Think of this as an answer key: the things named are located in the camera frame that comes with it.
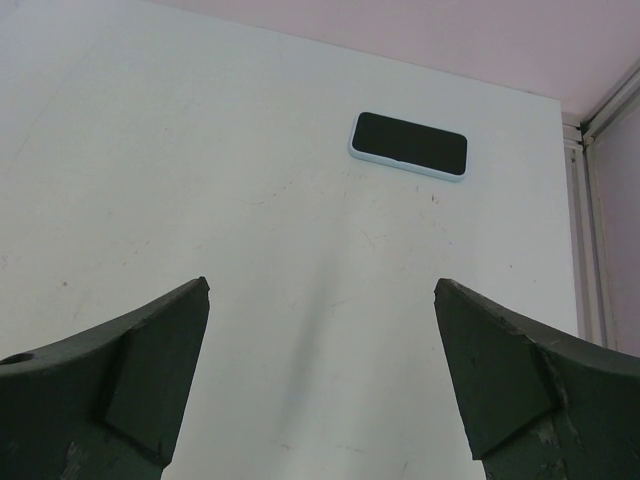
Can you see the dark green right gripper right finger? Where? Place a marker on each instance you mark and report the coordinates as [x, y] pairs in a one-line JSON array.
[[535, 402]]

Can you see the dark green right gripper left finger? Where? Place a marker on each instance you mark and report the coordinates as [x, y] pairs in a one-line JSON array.
[[108, 402]]

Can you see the black phone in blue case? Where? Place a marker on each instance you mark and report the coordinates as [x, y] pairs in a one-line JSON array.
[[409, 146]]

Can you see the aluminium corner frame post right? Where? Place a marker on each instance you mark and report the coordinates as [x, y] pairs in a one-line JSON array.
[[596, 322]]

